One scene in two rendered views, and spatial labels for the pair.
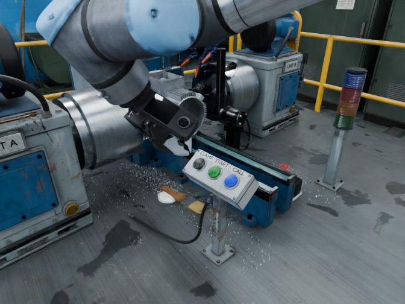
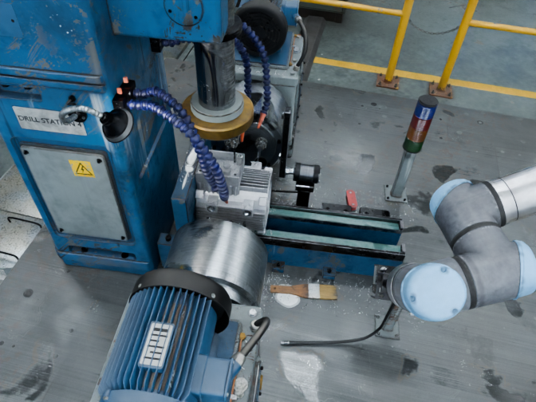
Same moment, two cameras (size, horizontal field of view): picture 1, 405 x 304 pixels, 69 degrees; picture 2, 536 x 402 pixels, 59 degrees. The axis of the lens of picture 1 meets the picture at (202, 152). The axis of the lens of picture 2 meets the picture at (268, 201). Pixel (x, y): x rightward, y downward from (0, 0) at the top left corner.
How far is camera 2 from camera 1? 97 cm
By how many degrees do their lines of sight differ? 37
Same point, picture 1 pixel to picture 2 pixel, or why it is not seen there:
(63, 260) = not seen: outside the picture
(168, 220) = (319, 323)
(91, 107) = (242, 276)
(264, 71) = (290, 88)
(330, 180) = (400, 193)
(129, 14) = (522, 292)
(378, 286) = not seen: hidden behind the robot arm
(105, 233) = (285, 376)
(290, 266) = not seen: hidden behind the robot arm
